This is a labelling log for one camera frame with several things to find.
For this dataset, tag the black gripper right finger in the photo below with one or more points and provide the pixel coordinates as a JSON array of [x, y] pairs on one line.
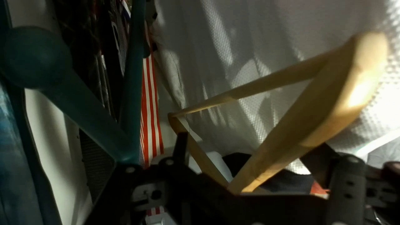
[[350, 191]]

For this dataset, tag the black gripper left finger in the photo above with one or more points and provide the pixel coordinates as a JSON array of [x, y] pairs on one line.
[[145, 195]]

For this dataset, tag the teal plastic hanger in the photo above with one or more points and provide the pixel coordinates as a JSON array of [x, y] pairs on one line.
[[82, 107]]

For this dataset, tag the red white striped cloth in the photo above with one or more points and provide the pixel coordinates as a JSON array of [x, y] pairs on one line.
[[150, 125]]

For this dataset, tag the white mesh garment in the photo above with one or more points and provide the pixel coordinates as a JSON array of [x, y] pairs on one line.
[[250, 32]]

